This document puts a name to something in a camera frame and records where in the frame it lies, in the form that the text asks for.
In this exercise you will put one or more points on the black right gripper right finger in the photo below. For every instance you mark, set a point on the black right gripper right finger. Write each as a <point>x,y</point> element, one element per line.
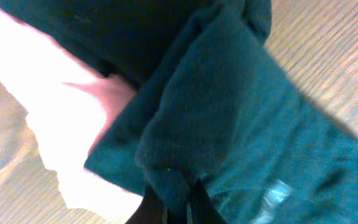
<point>199,209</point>

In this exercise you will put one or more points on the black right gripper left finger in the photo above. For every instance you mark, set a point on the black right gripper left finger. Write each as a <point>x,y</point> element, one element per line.
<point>150,211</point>

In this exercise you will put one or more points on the navy garment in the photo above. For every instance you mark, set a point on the navy garment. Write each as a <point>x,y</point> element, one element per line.
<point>219,109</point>

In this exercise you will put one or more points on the salmon pink garment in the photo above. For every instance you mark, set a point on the salmon pink garment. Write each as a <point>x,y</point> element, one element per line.
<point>69,109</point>

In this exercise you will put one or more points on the black folded garment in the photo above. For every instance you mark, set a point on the black folded garment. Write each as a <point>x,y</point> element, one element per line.
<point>128,37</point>

